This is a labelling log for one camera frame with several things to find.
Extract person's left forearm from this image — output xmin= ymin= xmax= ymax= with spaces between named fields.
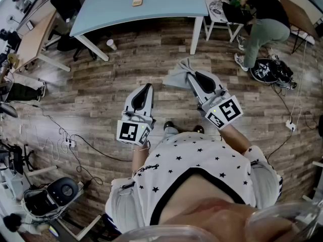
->
xmin=131 ymin=141 xmax=152 ymax=178

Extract black folding stand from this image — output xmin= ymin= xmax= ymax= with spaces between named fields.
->
xmin=0 ymin=140 xmax=35 ymax=173

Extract grey device with round face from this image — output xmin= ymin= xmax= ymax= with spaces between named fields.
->
xmin=46 ymin=176 xmax=84 ymax=208

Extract black helmet with white print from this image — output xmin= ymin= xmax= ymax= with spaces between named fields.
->
xmin=251 ymin=58 xmax=295 ymax=89

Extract person's grey trousers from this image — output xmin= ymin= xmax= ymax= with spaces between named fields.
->
xmin=161 ymin=127 xmax=179 ymax=147

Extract white star-print shirt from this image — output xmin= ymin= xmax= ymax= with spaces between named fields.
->
xmin=104 ymin=131 xmax=285 ymax=236

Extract white table leg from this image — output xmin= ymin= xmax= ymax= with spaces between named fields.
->
xmin=189 ymin=16 xmax=204 ymax=55
xmin=75 ymin=34 xmax=110 ymax=62

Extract patterned seat cushion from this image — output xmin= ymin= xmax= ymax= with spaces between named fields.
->
xmin=208 ymin=0 xmax=229 ymax=24

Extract grey cloth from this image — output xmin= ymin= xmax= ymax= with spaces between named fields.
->
xmin=163 ymin=57 xmax=200 ymax=90

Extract light wooden desk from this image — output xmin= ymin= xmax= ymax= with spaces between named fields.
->
xmin=12 ymin=9 xmax=71 ymax=73

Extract person's neck and face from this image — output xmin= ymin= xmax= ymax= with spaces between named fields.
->
xmin=158 ymin=174 xmax=296 ymax=236

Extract black bag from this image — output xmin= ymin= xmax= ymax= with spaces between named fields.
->
xmin=222 ymin=2 xmax=255 ymax=25

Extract clear eyeglasses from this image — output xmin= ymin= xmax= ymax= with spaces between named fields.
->
xmin=121 ymin=200 xmax=323 ymax=242

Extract black open case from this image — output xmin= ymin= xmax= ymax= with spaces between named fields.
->
xmin=24 ymin=189 xmax=59 ymax=216

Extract person's right forearm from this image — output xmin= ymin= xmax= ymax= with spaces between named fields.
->
xmin=219 ymin=124 xmax=250 ymax=155

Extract tan woven hat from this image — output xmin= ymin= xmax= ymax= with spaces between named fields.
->
xmin=7 ymin=53 xmax=20 ymax=70

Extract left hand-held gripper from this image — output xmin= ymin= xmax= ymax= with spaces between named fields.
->
xmin=117 ymin=83 xmax=156 ymax=146

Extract brown table with black legs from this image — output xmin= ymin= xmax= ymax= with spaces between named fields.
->
xmin=262 ymin=0 xmax=320 ymax=54

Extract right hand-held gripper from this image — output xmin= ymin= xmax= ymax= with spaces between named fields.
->
xmin=186 ymin=71 xmax=244 ymax=131

